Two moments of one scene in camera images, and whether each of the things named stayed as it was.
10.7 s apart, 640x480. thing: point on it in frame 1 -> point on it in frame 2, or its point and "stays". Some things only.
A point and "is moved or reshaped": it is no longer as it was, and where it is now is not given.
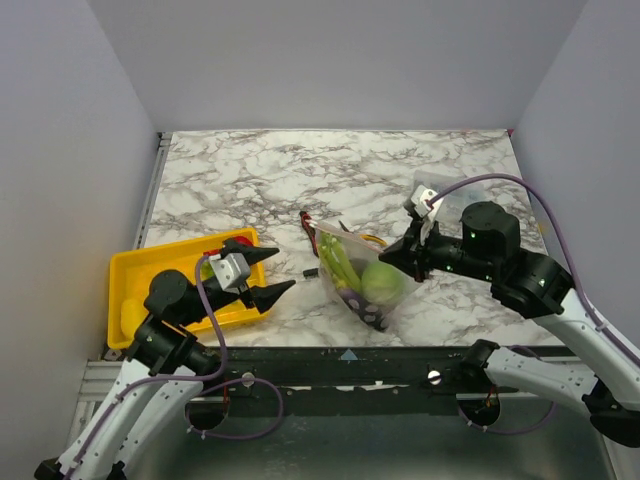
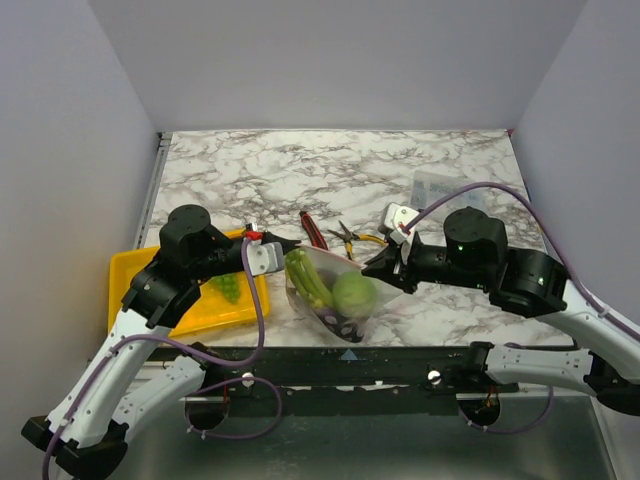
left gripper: [265, 295] -> [287, 243]
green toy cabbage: [381, 283] is moved or reshaped
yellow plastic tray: [131, 273] stays
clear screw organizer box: [456, 200] stays
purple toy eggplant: [374, 314] -> [347, 329]
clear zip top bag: [371, 287] is moved or reshaped
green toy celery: [338, 263] -> [310, 284]
